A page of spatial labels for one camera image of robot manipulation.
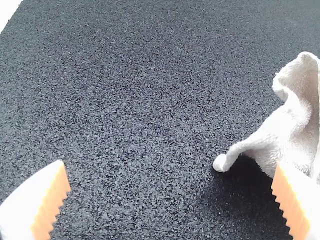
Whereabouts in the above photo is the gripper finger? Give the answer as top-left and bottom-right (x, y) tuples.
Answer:
(270, 161), (320, 240)
(0, 159), (72, 240)

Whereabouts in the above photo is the pale towel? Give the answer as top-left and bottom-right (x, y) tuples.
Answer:
(212, 51), (320, 187)

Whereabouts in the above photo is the black mat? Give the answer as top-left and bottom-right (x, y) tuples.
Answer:
(0, 0), (320, 240)

